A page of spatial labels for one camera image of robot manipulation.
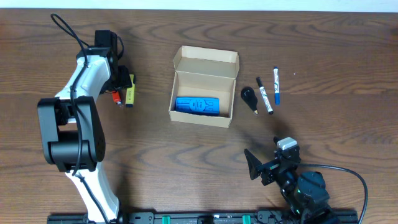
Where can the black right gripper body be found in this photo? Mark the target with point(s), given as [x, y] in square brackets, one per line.
[271, 169]

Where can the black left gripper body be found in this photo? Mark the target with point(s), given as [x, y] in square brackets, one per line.
[122, 79]

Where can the red stapler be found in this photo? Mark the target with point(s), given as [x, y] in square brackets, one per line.
[117, 98]

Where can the yellow highlighter pen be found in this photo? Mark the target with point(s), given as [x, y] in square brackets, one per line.
[130, 92]

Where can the black correction tape dispenser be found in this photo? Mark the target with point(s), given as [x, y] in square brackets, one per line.
[248, 95]

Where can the blue plastic block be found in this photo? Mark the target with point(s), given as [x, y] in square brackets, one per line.
[198, 105]

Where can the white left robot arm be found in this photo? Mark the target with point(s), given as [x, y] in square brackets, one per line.
[72, 135]

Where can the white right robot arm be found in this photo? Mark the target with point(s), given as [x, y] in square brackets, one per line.
[305, 193]

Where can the black whiteboard marker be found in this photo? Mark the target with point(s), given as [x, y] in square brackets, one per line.
[264, 96]

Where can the brown cardboard box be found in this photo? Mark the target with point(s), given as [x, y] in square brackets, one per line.
[205, 73]

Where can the blue whiteboard marker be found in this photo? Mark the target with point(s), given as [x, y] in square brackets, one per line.
[276, 86]

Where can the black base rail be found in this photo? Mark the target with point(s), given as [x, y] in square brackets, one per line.
[262, 216]

